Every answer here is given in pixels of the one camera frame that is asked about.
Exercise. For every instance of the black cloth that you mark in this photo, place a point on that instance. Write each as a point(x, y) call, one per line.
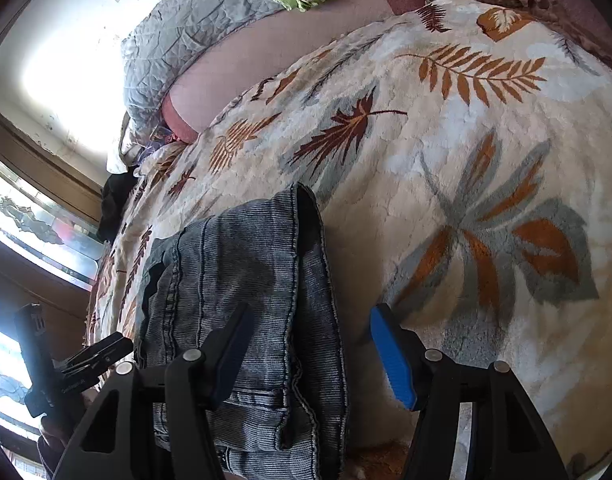
point(113, 205)

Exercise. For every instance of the person's left hand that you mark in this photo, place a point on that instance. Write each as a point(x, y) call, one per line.
point(53, 440)

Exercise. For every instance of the patterned glass window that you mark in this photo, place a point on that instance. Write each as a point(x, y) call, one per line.
point(30, 225)

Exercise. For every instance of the blue denim pants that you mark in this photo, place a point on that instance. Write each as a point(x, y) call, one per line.
point(266, 285)

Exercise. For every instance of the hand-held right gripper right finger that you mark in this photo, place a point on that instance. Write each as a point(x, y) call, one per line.
point(391, 360)

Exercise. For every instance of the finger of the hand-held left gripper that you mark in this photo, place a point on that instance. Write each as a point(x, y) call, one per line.
point(103, 352)

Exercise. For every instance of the cream leaf-print blanket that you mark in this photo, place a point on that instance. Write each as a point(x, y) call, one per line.
point(436, 160)

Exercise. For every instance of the grey quilted bedspread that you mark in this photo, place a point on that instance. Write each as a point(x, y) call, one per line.
point(185, 35)

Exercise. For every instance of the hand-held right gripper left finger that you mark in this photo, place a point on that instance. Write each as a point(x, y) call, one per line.
point(233, 355)

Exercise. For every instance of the pink bed sheet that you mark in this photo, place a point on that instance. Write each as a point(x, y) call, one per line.
point(266, 50)

